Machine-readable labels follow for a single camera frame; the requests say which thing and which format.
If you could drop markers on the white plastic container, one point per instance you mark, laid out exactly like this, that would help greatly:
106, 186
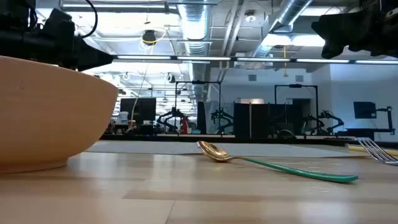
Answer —
123, 117

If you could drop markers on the overhead LED light bar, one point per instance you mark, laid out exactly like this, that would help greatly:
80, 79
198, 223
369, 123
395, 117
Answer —
264, 59

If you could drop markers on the tan wooden bowl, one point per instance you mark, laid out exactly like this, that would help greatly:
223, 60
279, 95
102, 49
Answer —
46, 112

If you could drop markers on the slanted silver ventilation duct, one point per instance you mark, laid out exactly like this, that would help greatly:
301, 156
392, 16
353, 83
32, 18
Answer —
289, 15

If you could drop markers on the straight silver ventilation duct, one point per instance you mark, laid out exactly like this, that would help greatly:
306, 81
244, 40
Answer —
194, 25

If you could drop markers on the black metal rig frame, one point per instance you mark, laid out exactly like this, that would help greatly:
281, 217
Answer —
199, 82
295, 86

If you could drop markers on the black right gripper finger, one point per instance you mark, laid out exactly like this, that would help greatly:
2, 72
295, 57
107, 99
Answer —
331, 48
334, 26

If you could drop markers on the red object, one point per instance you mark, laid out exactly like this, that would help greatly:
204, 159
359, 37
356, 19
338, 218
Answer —
184, 126

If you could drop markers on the black background robot arm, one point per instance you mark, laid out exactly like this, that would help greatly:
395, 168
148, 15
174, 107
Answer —
221, 117
332, 118
169, 116
311, 123

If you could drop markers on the yellow strip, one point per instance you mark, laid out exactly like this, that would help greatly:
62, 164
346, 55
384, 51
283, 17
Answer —
354, 148

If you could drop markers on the black partition panel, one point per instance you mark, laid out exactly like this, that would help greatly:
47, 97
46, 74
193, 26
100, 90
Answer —
264, 119

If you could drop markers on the black table border rail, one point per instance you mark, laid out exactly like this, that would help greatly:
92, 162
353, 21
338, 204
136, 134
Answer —
248, 138

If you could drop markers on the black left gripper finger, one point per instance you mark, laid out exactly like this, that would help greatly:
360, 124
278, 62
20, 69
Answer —
93, 57

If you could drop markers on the large black monitor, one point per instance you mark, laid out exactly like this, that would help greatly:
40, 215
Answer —
140, 110

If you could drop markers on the dark blue wall monitor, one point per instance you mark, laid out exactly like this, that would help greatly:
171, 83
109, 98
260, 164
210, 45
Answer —
364, 110

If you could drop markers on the grey cloth placemat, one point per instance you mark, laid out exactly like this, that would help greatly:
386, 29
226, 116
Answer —
264, 150

